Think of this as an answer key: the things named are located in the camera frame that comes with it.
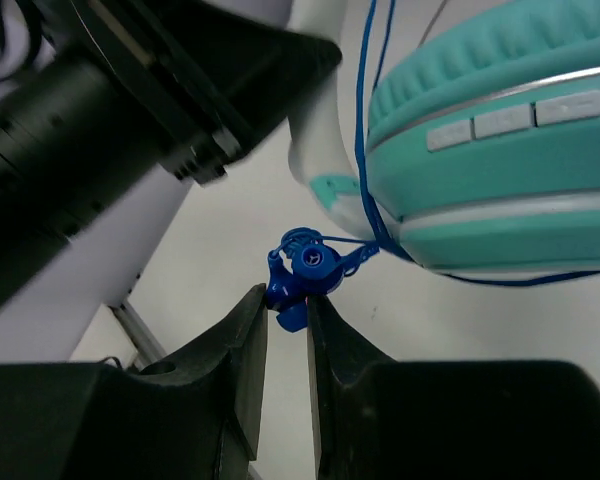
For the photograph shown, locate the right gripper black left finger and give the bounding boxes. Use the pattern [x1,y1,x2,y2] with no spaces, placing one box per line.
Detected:
[0,285,267,479]

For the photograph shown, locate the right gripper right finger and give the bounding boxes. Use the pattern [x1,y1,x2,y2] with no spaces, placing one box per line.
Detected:
[307,296,600,479]

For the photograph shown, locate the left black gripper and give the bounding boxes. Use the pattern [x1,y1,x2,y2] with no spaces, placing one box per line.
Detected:
[0,0,231,321]

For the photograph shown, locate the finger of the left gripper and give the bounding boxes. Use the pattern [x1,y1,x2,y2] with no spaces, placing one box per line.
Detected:
[149,1,342,165]

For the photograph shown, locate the thin blue headphone cable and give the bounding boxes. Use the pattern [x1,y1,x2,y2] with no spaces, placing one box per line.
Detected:
[265,0,600,335]

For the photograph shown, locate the teal cat ear headphones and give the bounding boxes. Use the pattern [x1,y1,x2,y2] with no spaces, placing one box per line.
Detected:
[289,1,600,286]

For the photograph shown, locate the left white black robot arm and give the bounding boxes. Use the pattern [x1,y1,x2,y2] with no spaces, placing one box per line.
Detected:
[0,1,342,363]

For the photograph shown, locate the metal base rail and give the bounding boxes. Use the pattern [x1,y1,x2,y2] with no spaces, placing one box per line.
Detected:
[109,300,167,371]

